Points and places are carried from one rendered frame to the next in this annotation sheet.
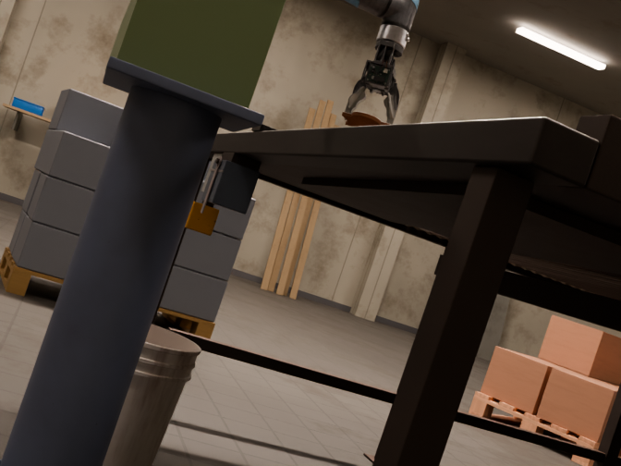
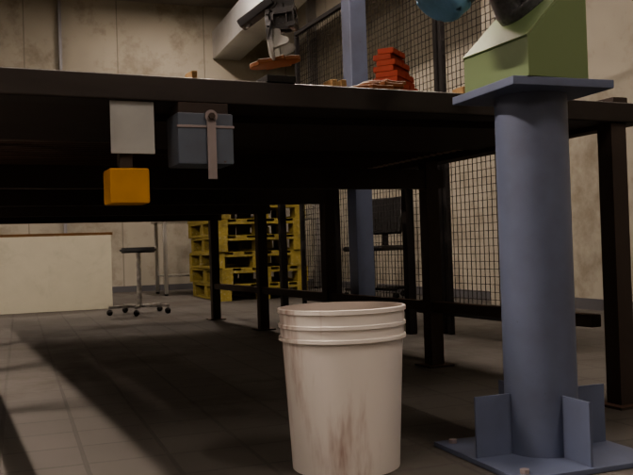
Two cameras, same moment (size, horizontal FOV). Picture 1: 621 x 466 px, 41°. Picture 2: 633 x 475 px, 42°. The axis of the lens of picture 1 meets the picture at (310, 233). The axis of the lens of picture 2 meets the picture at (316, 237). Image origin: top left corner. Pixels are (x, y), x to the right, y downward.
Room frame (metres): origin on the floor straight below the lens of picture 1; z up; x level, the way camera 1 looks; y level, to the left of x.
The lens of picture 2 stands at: (2.17, 2.23, 0.51)
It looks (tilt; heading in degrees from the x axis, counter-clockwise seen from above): 1 degrees up; 266
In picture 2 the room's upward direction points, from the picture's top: 2 degrees counter-clockwise
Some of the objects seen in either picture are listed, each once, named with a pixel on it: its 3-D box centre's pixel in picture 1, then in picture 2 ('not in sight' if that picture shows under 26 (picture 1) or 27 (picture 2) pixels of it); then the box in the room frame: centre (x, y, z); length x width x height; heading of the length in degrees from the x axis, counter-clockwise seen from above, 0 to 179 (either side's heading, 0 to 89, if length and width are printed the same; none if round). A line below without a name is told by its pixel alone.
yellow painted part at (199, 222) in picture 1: (208, 192); (125, 153); (2.47, 0.32, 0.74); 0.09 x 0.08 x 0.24; 20
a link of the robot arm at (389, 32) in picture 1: (393, 39); not in sight; (2.11, -0.04, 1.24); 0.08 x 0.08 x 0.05
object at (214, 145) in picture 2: (227, 187); (201, 142); (2.30, 0.26, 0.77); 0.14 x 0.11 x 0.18; 20
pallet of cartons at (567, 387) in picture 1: (588, 388); not in sight; (5.61, -2.09, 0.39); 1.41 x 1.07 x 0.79; 125
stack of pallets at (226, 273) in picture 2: not in sight; (243, 251); (2.33, -6.97, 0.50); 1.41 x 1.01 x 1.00; 107
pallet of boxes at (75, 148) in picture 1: (132, 214); not in sight; (4.65, 0.96, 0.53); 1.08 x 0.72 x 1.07; 114
